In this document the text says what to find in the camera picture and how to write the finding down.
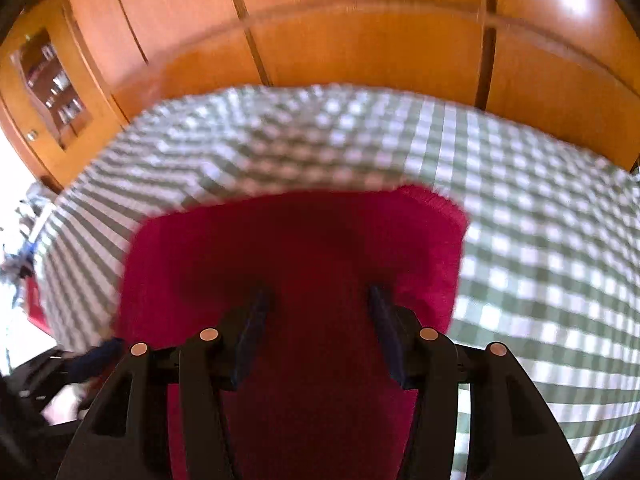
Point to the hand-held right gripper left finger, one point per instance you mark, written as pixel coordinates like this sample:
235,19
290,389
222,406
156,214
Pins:
254,320

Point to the crimson garment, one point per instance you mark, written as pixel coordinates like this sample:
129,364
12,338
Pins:
310,250

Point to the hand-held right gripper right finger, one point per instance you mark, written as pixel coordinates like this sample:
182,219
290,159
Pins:
382,320

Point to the dark blue cloth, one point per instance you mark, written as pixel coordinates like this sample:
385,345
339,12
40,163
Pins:
92,362

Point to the wooden cabinet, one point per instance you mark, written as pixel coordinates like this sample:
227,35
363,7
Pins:
350,40

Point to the green gingham cloth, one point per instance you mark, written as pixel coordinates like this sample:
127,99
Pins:
525,210

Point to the red object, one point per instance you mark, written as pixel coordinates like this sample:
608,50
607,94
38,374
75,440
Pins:
37,305

